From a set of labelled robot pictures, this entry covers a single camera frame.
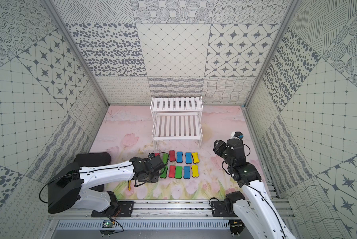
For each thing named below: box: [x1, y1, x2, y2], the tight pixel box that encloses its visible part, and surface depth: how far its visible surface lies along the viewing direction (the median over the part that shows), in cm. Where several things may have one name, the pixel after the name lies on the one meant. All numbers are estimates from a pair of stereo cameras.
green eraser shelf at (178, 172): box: [175, 165, 183, 179], surface depth 88 cm
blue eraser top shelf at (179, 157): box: [176, 151, 183, 164], surface depth 94 cm
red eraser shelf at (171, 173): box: [168, 165, 177, 179], surface depth 86 cm
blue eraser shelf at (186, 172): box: [183, 165, 191, 180], surface depth 88 cm
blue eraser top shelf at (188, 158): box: [184, 152, 193, 164], surface depth 94 cm
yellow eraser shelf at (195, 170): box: [190, 164, 200, 178], surface depth 88 cm
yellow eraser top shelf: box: [191, 151, 200, 164], surface depth 92 cm
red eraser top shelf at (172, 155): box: [169, 149, 177, 162], surface depth 97 cm
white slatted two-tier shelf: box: [150, 96, 203, 150], surface depth 91 cm
